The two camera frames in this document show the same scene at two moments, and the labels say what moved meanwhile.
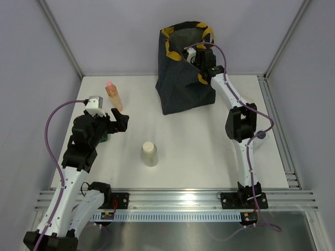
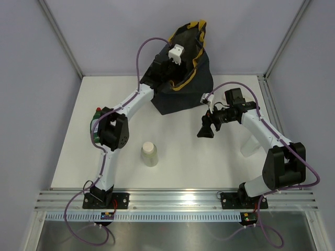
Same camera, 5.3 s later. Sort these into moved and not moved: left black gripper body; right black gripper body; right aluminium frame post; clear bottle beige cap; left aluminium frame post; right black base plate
Moved: left black gripper body; right black gripper body
Not moved: right black base plate; right aluminium frame post; left aluminium frame post; clear bottle beige cap
